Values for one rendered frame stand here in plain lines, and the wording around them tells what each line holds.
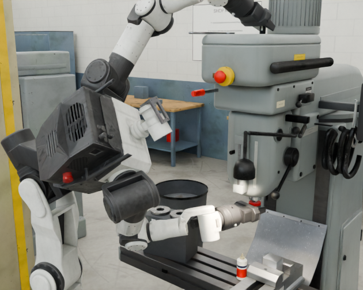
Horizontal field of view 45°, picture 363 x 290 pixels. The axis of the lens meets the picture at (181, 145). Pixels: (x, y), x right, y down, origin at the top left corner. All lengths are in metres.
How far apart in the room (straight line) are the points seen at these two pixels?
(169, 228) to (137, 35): 0.67
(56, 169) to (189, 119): 5.90
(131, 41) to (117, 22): 6.65
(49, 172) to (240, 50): 0.70
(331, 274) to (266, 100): 0.99
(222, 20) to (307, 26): 5.02
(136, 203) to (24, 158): 0.48
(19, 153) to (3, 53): 1.32
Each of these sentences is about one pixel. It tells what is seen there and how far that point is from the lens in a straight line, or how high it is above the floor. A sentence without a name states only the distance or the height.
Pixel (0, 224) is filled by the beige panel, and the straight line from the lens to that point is 3.01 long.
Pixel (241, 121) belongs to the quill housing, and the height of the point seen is 1.59.
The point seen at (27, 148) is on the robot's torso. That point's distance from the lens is 1.57.
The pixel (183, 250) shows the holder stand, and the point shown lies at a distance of 1.93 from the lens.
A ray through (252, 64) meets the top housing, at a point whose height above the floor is 1.80.
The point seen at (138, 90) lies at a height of 1.02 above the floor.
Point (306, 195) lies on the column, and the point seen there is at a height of 1.20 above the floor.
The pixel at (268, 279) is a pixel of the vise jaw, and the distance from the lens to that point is 1.69.
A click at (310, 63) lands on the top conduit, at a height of 1.80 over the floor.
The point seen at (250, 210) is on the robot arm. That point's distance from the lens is 1.64.
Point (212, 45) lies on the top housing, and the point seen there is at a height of 1.85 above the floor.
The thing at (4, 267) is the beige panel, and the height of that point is 0.43.
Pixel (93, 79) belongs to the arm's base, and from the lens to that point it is 1.46.
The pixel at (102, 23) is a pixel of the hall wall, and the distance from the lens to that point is 8.47.
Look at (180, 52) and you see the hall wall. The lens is 7.19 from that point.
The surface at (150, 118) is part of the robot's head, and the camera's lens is 1.36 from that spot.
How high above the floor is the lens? 1.88
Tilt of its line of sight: 14 degrees down
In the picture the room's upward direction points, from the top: straight up
